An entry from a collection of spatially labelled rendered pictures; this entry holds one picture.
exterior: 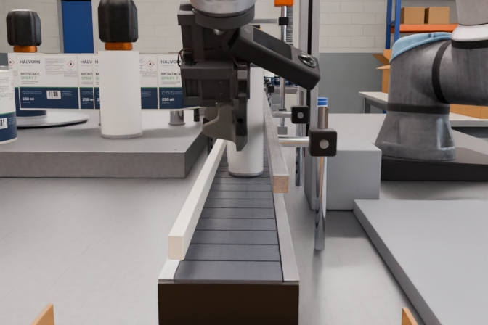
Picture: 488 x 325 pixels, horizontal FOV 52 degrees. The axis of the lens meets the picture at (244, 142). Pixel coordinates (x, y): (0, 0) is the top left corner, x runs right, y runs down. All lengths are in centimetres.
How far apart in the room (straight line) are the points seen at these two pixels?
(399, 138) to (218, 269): 63
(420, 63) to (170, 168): 50
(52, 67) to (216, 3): 91
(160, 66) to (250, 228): 87
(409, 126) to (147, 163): 49
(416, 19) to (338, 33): 132
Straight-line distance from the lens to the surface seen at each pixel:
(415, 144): 97
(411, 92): 98
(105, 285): 52
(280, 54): 59
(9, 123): 114
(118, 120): 111
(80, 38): 923
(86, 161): 98
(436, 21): 835
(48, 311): 40
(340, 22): 880
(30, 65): 144
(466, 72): 92
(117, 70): 111
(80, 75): 138
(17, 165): 103
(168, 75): 133
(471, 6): 91
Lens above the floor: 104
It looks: 9 degrees down
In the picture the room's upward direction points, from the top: straight up
